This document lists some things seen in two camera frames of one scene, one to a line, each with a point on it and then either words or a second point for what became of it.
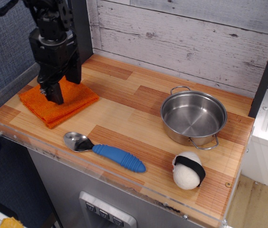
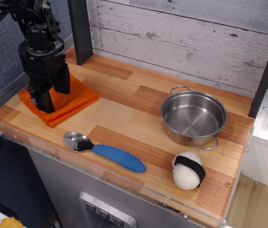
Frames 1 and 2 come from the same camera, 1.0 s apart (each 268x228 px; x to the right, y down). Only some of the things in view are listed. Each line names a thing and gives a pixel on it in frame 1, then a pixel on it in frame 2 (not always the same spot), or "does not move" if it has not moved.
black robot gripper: (54, 55) → (42, 62)
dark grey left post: (81, 27) does not move
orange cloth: (76, 96) does not move
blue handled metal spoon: (78, 142) does not move
